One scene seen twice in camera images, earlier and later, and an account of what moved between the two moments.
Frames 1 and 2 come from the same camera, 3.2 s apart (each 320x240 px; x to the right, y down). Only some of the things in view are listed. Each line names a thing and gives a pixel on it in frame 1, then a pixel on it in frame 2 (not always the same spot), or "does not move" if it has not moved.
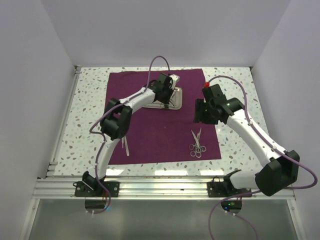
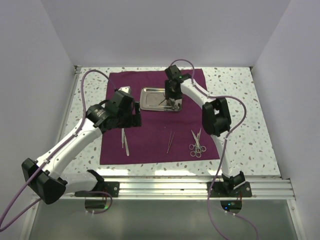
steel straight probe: x=126 y=147 does not move
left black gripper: x=167 y=100 → x=131 y=122
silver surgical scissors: x=197 y=146 does not move
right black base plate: x=221 y=189 does not move
